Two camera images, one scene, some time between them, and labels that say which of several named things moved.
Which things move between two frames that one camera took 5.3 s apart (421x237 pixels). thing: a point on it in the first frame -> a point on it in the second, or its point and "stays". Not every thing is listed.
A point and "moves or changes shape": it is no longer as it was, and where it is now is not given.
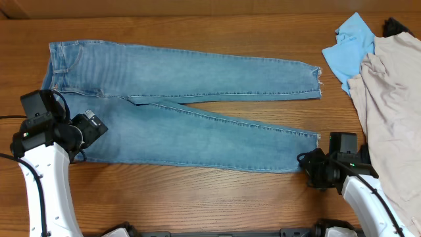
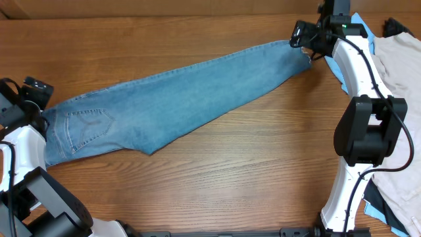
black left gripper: [93, 127] -> [39, 98]
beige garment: [387, 96] stays
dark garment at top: [392, 27] stays
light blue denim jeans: [133, 91] moves or changes shape
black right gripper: [308, 164] -> [304, 32]
